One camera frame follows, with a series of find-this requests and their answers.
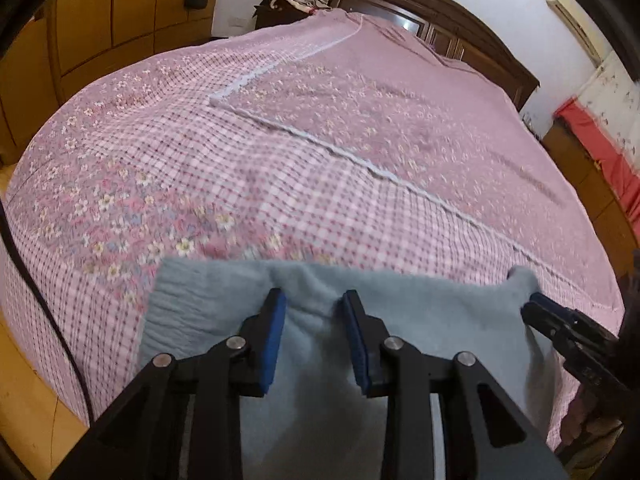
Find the pink floral checked bedspread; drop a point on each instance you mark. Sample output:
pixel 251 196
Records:
pixel 300 160

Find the light wooden wardrobe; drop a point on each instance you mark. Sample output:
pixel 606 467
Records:
pixel 125 20

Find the white wall socket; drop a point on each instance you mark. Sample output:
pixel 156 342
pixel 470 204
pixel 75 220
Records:
pixel 237 22

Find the white floral curtain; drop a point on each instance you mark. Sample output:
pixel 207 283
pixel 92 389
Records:
pixel 615 100

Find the person's right hand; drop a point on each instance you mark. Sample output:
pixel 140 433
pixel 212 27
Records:
pixel 575 420

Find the grey-blue fleece pants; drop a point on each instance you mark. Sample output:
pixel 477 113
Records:
pixel 450 320

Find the red cloth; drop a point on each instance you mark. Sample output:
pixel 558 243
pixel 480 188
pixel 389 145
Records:
pixel 600 150

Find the dark wooden headboard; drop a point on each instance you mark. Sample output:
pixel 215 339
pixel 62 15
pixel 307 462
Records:
pixel 450 15

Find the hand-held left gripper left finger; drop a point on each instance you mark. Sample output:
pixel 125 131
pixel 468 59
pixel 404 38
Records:
pixel 274 340

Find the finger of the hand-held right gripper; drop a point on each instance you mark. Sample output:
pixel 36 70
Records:
pixel 552 309
pixel 542 324

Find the white air conditioner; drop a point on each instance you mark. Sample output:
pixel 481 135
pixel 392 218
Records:
pixel 575 17

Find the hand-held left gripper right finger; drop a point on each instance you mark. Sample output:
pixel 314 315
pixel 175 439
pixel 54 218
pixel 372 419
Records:
pixel 356 345

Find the wooden side cabinet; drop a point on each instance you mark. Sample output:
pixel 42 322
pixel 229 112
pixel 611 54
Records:
pixel 585 185

